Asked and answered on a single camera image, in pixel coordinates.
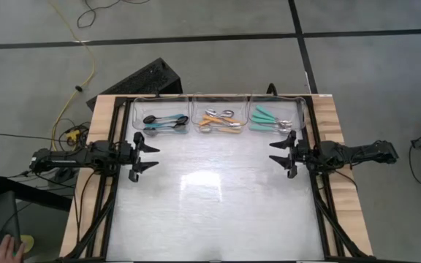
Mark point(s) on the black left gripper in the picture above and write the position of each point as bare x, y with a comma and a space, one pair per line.
126, 153

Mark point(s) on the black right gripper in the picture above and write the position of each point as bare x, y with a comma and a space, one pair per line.
305, 155

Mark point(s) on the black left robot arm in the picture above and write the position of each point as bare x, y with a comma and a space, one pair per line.
68, 158

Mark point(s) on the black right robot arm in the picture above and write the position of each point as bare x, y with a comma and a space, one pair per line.
360, 153

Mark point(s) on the clear plastic bin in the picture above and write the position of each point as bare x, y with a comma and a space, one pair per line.
161, 106
298, 109
218, 102

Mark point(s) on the yellow round disc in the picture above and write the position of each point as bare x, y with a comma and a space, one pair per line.
28, 243

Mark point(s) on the black computer mouse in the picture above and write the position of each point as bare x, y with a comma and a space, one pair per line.
4, 237

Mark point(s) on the person's hand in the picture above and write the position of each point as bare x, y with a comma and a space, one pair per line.
2, 255

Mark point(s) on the black aluminium table frame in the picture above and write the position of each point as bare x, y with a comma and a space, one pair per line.
322, 219

